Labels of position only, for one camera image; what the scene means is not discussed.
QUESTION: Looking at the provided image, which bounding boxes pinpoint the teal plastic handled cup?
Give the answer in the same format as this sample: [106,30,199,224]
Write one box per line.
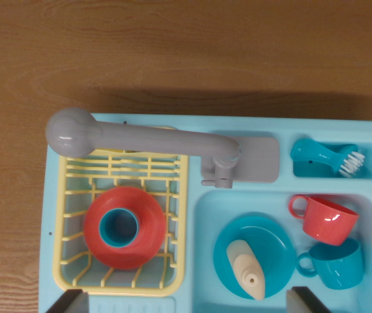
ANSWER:
[296,237,365,290]

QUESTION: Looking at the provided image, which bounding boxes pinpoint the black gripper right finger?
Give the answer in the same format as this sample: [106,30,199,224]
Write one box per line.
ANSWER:
[285,286,328,313]

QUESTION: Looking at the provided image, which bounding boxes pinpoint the teal plastic plate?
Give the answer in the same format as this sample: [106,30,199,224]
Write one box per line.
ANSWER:
[213,216,296,300]

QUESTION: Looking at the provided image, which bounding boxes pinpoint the light blue toy sink unit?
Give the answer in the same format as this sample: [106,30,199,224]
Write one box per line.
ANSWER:
[40,112,372,313]

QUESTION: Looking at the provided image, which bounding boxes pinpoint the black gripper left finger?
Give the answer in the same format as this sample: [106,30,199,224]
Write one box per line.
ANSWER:
[44,288,89,313]

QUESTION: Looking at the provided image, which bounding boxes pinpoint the yellow plastic dish rack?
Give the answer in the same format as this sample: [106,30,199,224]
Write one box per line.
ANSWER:
[52,126,190,297]

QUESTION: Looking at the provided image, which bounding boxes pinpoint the teal dish brush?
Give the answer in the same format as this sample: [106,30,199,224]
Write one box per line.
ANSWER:
[290,138,365,179]

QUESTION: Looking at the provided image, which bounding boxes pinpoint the grey toy faucet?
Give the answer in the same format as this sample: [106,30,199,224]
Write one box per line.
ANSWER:
[44,108,280,189]

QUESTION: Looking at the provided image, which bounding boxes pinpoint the cream toy detergent bottle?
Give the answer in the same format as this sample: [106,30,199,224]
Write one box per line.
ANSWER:
[226,239,266,301]

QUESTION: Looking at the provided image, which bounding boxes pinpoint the teal plastic tumbler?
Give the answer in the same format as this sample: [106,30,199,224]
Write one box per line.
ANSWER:
[98,207,140,248]

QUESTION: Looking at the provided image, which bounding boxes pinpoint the red plastic plate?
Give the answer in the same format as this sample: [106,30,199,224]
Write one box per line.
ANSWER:
[83,186,167,270]

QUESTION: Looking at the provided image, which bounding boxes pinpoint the red plastic handled cup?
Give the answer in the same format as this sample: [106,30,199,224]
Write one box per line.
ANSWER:
[288,194,360,246]

